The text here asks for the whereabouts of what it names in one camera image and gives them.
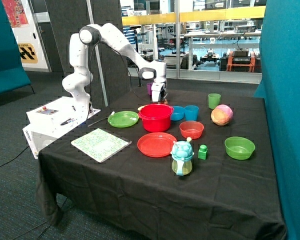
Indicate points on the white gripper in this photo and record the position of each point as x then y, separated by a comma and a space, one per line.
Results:
158, 93

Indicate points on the green plastic plate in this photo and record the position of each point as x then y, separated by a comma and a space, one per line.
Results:
123, 119

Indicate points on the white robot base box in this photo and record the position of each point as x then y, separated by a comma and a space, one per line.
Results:
50, 122

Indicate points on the large red bowl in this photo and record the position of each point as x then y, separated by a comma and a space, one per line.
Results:
156, 117

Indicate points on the blue plastic bowl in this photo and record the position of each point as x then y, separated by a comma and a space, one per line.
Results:
178, 113

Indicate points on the small red bowl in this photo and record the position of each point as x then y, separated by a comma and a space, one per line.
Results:
191, 129

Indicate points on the green plastic bowl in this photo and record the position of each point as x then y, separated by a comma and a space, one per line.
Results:
239, 148

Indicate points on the purple plastic cup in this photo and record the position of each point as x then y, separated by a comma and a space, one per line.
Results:
149, 88

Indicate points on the blue plastic cup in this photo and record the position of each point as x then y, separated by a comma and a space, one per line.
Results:
191, 112

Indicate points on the red plastic plate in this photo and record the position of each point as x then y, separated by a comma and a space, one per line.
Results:
156, 144

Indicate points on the green plastic cup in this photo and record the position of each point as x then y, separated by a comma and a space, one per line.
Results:
213, 100

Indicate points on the turquoise toddler sippy cup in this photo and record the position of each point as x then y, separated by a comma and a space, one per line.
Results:
182, 154

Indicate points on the pastel multicolour soft ball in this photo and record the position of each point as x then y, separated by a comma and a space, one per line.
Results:
222, 115

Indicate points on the green toy block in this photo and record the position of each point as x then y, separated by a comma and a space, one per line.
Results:
202, 152

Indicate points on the green patterned book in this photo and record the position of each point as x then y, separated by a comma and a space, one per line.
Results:
100, 145

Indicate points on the orange black equipment rack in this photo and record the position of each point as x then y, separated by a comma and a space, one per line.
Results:
241, 60

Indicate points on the black tablecloth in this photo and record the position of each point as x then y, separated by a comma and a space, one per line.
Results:
221, 199

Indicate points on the white lab workbench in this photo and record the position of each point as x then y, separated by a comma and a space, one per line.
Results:
216, 47

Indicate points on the teal partition panel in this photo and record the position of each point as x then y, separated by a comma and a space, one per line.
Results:
280, 87

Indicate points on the yellow black hazard sign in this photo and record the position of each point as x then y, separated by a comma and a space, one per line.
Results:
27, 53

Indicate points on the teal sofa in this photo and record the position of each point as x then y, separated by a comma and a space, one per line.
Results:
12, 73

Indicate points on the red abstract poster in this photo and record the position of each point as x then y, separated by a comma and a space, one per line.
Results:
16, 13

